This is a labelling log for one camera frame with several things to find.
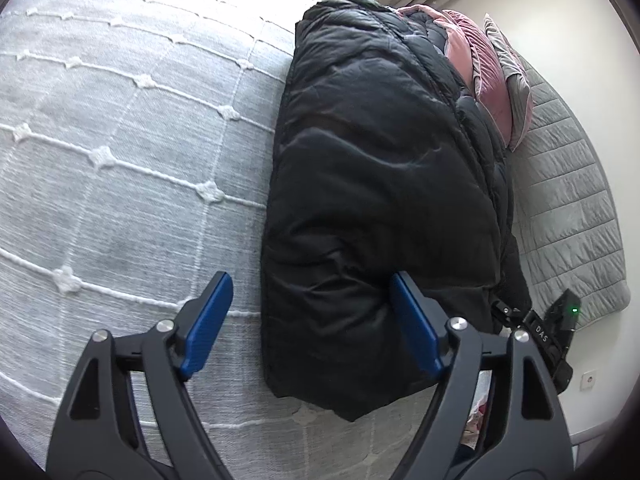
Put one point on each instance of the grey quilted mattress pad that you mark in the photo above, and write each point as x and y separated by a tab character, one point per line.
565	200

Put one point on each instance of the black puffer jacket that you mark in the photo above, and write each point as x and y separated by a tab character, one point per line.
380	185

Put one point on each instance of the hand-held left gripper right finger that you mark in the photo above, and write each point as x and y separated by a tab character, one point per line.
415	325

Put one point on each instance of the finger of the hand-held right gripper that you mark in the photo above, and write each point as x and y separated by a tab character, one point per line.
506	312

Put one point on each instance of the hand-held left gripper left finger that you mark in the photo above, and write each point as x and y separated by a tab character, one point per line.
207	325

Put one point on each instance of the white wall socket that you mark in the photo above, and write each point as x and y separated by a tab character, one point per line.
587	381

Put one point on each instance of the grey pillow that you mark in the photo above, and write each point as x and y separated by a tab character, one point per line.
512	85

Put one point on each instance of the pink velvet pillow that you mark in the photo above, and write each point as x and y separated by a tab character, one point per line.
470	60

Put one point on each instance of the white tufted bedspread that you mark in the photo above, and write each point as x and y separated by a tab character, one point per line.
140	160

